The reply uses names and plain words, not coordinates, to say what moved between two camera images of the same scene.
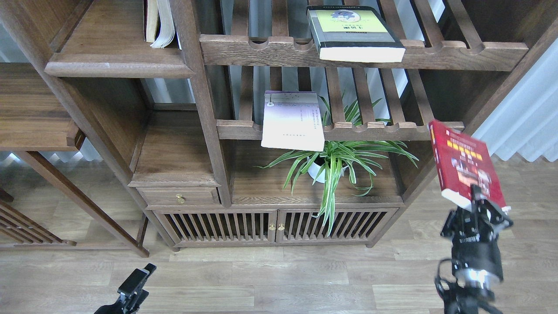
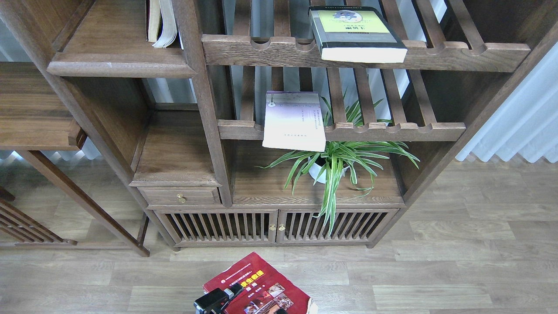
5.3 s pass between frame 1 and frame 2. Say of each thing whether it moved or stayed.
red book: moved
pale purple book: stayed
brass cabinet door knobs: stayed
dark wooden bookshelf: stayed
